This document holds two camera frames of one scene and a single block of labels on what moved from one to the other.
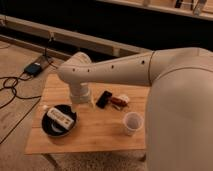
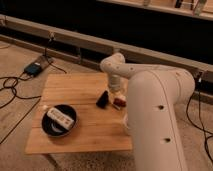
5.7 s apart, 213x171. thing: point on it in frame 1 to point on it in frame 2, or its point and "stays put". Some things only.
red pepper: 118,101 stays put
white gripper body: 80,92 to 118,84
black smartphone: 103,99 stays put
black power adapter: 34,69 stays put
